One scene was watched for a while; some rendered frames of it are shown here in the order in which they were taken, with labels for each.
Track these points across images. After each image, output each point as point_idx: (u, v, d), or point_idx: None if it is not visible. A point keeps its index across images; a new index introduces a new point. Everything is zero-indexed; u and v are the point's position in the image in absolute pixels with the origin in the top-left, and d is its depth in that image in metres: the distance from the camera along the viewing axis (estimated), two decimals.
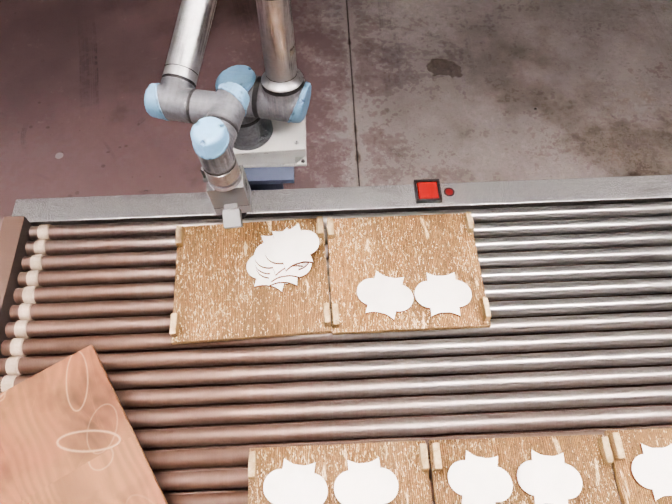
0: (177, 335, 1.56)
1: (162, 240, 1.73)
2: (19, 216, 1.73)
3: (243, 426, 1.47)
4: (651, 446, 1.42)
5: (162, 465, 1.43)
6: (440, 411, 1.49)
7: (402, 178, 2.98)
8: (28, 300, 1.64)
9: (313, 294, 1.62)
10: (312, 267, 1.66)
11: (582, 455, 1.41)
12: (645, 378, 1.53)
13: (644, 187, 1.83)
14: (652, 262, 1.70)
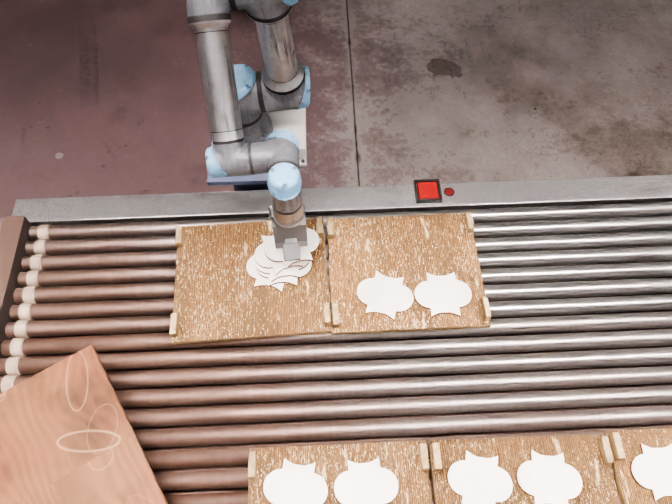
0: (177, 335, 1.56)
1: (162, 240, 1.73)
2: (19, 216, 1.73)
3: (243, 426, 1.47)
4: (651, 446, 1.42)
5: (162, 465, 1.43)
6: (440, 411, 1.49)
7: (402, 178, 2.98)
8: (28, 300, 1.64)
9: (313, 294, 1.62)
10: (312, 267, 1.66)
11: (582, 455, 1.41)
12: (645, 378, 1.53)
13: (644, 187, 1.83)
14: (652, 262, 1.70)
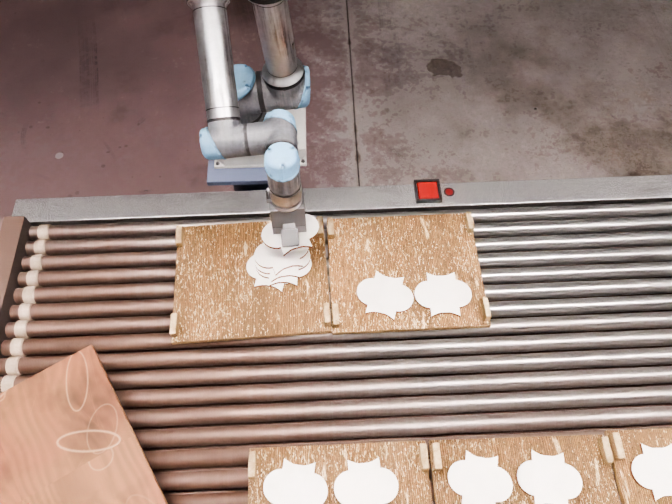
0: (177, 335, 1.56)
1: (162, 240, 1.73)
2: (19, 216, 1.73)
3: (243, 426, 1.47)
4: (651, 446, 1.42)
5: (162, 465, 1.43)
6: (440, 411, 1.49)
7: (402, 178, 2.98)
8: (28, 300, 1.64)
9: (313, 294, 1.62)
10: (312, 267, 1.66)
11: (582, 455, 1.41)
12: (645, 378, 1.53)
13: (644, 187, 1.83)
14: (652, 262, 1.70)
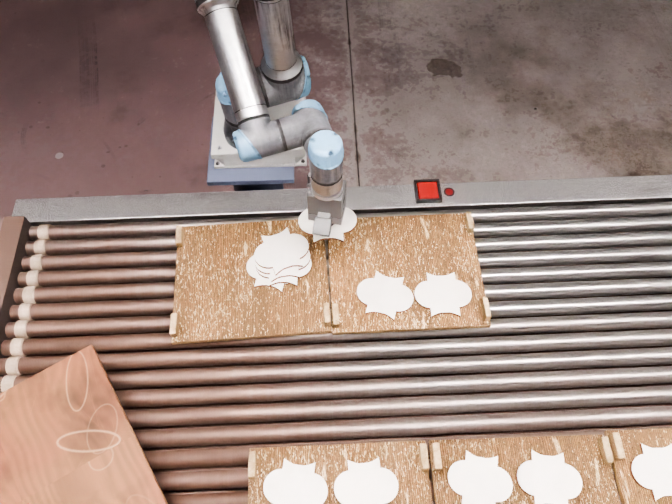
0: (177, 335, 1.56)
1: (162, 240, 1.73)
2: (19, 216, 1.73)
3: (243, 426, 1.47)
4: (651, 446, 1.42)
5: (162, 465, 1.43)
6: (440, 411, 1.49)
7: (402, 178, 2.98)
8: (28, 300, 1.64)
9: (313, 294, 1.62)
10: (312, 267, 1.66)
11: (582, 455, 1.41)
12: (645, 378, 1.53)
13: (644, 187, 1.83)
14: (652, 262, 1.70)
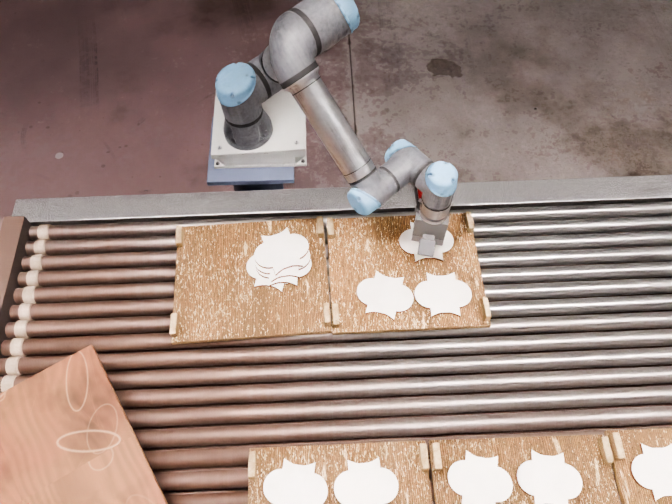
0: (177, 335, 1.56)
1: (162, 240, 1.73)
2: (19, 216, 1.73)
3: (243, 426, 1.47)
4: (651, 446, 1.42)
5: (162, 465, 1.43)
6: (440, 411, 1.49)
7: None
8: (28, 300, 1.64)
9: (313, 294, 1.62)
10: (312, 267, 1.66)
11: (582, 455, 1.41)
12: (645, 378, 1.53)
13: (644, 187, 1.83)
14: (652, 262, 1.70)
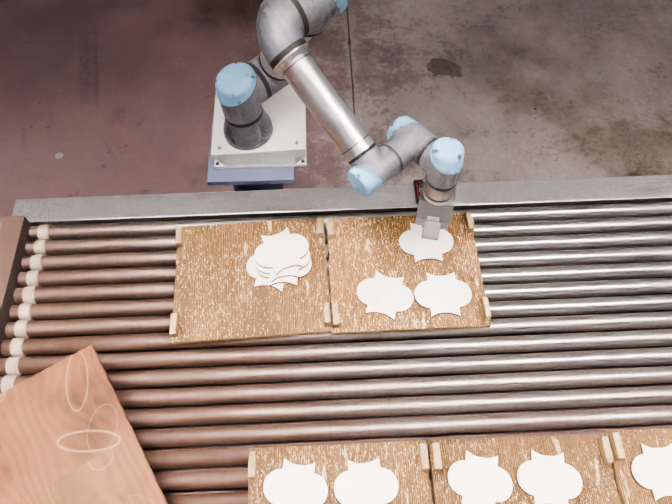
0: (177, 335, 1.56)
1: (162, 240, 1.73)
2: (19, 216, 1.73)
3: (243, 426, 1.47)
4: (651, 446, 1.42)
5: (162, 465, 1.43)
6: (440, 411, 1.49)
7: (402, 178, 2.98)
8: (28, 300, 1.64)
9: (313, 294, 1.62)
10: (312, 267, 1.66)
11: (582, 455, 1.41)
12: (645, 378, 1.53)
13: (644, 187, 1.83)
14: (652, 262, 1.70)
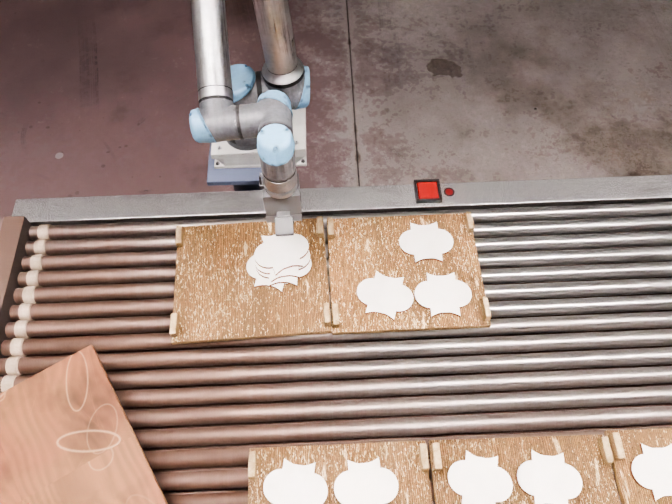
0: (177, 335, 1.56)
1: (162, 240, 1.73)
2: (19, 216, 1.73)
3: (243, 426, 1.47)
4: (651, 446, 1.42)
5: (162, 465, 1.43)
6: (440, 411, 1.49)
7: (402, 178, 2.98)
8: (28, 300, 1.64)
9: (313, 294, 1.62)
10: (312, 267, 1.66)
11: (582, 455, 1.41)
12: (645, 378, 1.53)
13: (644, 187, 1.83)
14: (652, 262, 1.70)
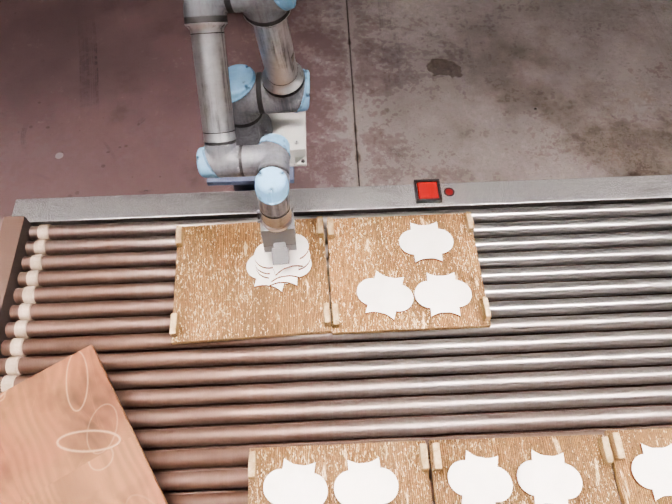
0: (177, 335, 1.56)
1: (162, 240, 1.73)
2: (19, 216, 1.73)
3: (243, 426, 1.47)
4: (651, 446, 1.42)
5: (162, 465, 1.43)
6: (440, 411, 1.49)
7: (402, 178, 2.98)
8: (28, 300, 1.64)
9: (313, 294, 1.62)
10: (312, 267, 1.66)
11: (582, 455, 1.41)
12: (645, 378, 1.53)
13: (644, 187, 1.83)
14: (652, 262, 1.70)
